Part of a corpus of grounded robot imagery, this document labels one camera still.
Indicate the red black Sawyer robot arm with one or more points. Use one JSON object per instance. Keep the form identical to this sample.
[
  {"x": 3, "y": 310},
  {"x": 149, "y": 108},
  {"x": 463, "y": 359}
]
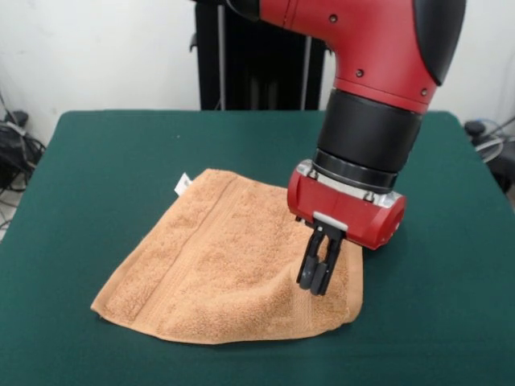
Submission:
[{"x": 382, "y": 80}]

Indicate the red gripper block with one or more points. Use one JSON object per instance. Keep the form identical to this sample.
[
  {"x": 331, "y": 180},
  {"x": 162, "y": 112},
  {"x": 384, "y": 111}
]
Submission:
[{"x": 346, "y": 213}]

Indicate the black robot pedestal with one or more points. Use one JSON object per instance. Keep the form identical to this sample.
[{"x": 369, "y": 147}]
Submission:
[{"x": 225, "y": 60}]

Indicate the tan terry towel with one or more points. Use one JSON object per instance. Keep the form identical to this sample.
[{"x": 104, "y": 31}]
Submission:
[{"x": 225, "y": 261}]

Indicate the dark green table cloth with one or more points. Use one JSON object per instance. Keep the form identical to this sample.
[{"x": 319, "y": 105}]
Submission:
[{"x": 80, "y": 161}]

